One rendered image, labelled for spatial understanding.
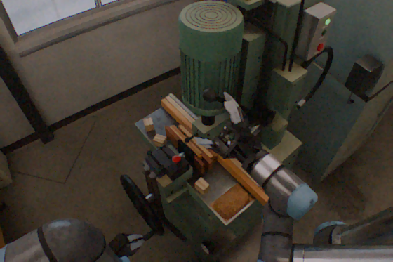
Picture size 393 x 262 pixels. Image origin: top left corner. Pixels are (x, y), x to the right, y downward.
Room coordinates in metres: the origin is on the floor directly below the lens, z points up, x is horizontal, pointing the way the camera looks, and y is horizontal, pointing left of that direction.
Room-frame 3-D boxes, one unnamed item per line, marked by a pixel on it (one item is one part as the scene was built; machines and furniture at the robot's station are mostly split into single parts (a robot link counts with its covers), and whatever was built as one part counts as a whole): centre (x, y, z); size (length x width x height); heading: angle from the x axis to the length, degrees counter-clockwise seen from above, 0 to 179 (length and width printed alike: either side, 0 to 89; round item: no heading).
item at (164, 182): (0.58, 0.12, 0.92); 0.15 x 0.13 x 0.09; 40
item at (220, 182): (0.63, 0.06, 0.87); 0.61 x 0.30 x 0.06; 40
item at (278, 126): (0.69, -0.27, 1.02); 0.09 x 0.07 x 0.12; 40
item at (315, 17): (0.79, -0.37, 1.40); 0.10 x 0.06 x 0.16; 130
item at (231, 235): (0.40, -0.09, 0.58); 0.12 x 0.08 x 0.08; 130
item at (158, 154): (0.57, 0.12, 0.99); 0.13 x 0.11 x 0.06; 40
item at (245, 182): (0.68, -0.04, 0.92); 0.67 x 0.02 x 0.04; 40
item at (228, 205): (0.45, -0.12, 0.92); 0.14 x 0.09 x 0.04; 130
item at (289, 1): (0.88, -0.25, 1.16); 0.22 x 0.22 x 0.72; 40
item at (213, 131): (0.71, -0.05, 1.03); 0.14 x 0.07 x 0.09; 130
